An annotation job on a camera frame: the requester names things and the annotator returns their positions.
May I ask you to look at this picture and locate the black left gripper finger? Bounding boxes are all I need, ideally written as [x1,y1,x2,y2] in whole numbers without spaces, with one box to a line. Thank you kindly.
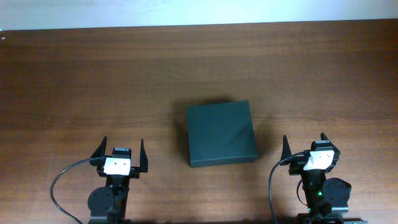
[90,136,107,165]
[139,139,148,173]

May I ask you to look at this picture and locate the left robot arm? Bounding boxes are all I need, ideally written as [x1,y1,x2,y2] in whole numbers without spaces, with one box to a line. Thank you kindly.
[87,137,148,224]

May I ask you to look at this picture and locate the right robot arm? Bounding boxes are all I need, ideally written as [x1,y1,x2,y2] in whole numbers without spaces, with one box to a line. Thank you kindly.
[278,133,366,224]

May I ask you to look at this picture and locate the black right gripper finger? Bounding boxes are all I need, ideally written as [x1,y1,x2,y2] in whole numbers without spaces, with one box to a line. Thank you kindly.
[320,133,341,162]
[280,135,292,166]

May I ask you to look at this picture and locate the black gift box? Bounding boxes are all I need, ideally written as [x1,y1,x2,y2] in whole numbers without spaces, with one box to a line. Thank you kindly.
[186,100,259,168]

